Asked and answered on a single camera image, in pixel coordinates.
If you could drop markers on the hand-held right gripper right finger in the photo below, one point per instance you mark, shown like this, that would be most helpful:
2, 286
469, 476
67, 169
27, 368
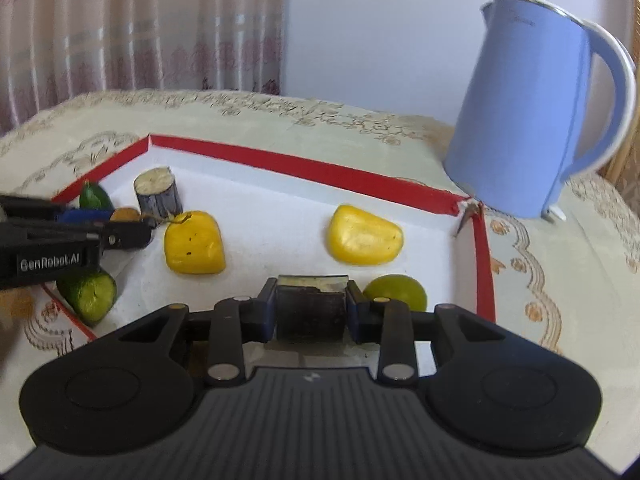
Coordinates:
357, 315

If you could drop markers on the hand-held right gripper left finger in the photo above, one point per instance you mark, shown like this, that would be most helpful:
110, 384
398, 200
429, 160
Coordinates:
266, 310

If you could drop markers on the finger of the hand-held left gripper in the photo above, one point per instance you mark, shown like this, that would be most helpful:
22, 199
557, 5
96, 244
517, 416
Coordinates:
127, 236
85, 216

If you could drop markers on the dark green cucumber end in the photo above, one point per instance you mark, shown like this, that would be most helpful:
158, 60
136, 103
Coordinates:
95, 199

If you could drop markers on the brown longan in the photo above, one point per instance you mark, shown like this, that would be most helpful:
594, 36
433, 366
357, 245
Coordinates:
125, 215

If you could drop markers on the dark sugarcane piece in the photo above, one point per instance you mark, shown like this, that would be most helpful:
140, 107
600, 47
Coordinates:
310, 310
157, 195

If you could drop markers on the green jujube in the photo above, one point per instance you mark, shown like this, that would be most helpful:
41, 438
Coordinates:
400, 290

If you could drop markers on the green cucumber piece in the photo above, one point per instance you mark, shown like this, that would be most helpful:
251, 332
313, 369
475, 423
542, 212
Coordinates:
90, 295

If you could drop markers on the spotted yellow fruit piece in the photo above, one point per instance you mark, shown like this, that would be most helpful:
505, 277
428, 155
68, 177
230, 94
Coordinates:
192, 247

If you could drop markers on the red shallow box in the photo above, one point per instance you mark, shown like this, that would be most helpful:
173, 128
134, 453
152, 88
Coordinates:
280, 210

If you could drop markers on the patterned pink curtain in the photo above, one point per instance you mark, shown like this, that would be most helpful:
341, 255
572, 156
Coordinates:
125, 25

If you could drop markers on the cream embroidered tablecloth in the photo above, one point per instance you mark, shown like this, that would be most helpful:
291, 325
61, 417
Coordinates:
550, 280

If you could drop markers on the blue electric kettle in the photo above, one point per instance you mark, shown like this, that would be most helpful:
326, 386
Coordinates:
520, 110

